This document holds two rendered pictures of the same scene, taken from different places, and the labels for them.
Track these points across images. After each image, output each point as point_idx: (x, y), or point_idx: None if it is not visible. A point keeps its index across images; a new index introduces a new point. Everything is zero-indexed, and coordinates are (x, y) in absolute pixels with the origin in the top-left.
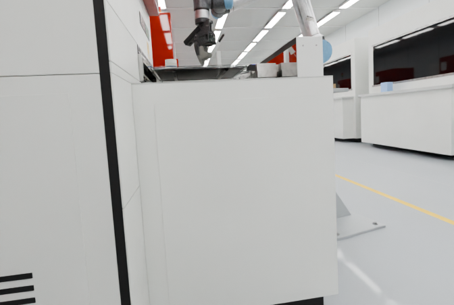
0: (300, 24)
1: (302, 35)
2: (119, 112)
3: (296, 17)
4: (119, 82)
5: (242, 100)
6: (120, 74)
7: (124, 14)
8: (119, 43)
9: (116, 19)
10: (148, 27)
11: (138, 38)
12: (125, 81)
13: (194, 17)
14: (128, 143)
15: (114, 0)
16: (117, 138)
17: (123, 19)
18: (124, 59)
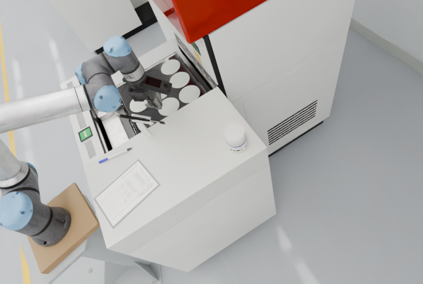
0: (11, 152)
1: (17, 164)
2: (165, 36)
3: (4, 148)
4: (163, 29)
5: None
6: (162, 27)
7: (158, 10)
8: (158, 17)
9: (154, 9)
10: (197, 43)
11: (174, 31)
12: (167, 33)
13: (142, 66)
14: None
15: (151, 2)
16: (167, 40)
17: (158, 11)
18: (163, 26)
